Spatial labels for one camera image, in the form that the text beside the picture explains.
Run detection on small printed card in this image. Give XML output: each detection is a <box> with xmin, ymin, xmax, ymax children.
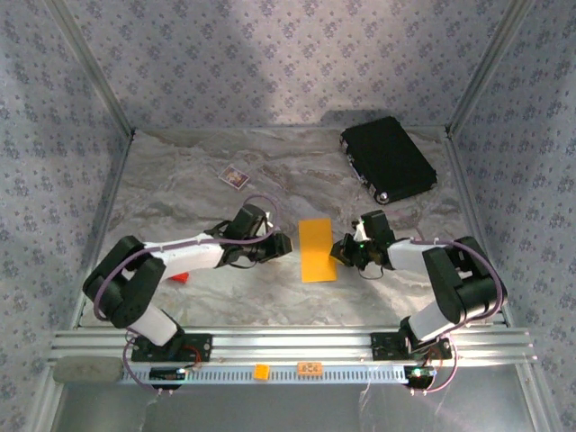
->
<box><xmin>218</xmin><ymin>164</ymin><xmax>251</xmax><ymax>191</ymax></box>

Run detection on black hard case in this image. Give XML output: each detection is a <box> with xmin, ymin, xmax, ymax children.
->
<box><xmin>339</xmin><ymin>115</ymin><xmax>439</xmax><ymax>206</ymax></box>

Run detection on small circuit board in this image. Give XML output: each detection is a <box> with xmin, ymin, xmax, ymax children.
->
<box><xmin>403</xmin><ymin>364</ymin><xmax>437</xmax><ymax>382</ymax></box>
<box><xmin>149</xmin><ymin>366</ymin><xmax>188</xmax><ymax>382</ymax></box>

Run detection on aluminium side rail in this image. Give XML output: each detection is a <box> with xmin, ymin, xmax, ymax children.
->
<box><xmin>445</xmin><ymin>130</ymin><xmax>514</xmax><ymax>328</ymax></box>
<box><xmin>71</xmin><ymin>132</ymin><xmax>136</xmax><ymax>330</ymax></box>

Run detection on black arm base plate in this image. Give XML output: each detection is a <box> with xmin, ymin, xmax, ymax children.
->
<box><xmin>130</xmin><ymin>332</ymin><xmax>213</xmax><ymax>364</ymax></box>
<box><xmin>370</xmin><ymin>331</ymin><xmax>453</xmax><ymax>361</ymax></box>

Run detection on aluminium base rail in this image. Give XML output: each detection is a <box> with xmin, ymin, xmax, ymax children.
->
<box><xmin>49</xmin><ymin>327</ymin><xmax>539</xmax><ymax>366</ymax></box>

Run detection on slotted metal cable duct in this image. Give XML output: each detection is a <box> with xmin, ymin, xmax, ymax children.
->
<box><xmin>119</xmin><ymin>362</ymin><xmax>413</xmax><ymax>386</ymax></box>

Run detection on purple cable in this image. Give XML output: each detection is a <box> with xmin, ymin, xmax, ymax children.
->
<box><xmin>382</xmin><ymin>211</ymin><xmax>509</xmax><ymax>396</ymax></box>
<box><xmin>92</xmin><ymin>193</ymin><xmax>283</xmax><ymax>397</ymax></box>

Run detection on aluminium frame post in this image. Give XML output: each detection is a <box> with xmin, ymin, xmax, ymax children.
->
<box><xmin>447</xmin><ymin>0</ymin><xmax>540</xmax><ymax>139</ymax></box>
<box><xmin>44</xmin><ymin>0</ymin><xmax>137</xmax><ymax>140</ymax></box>

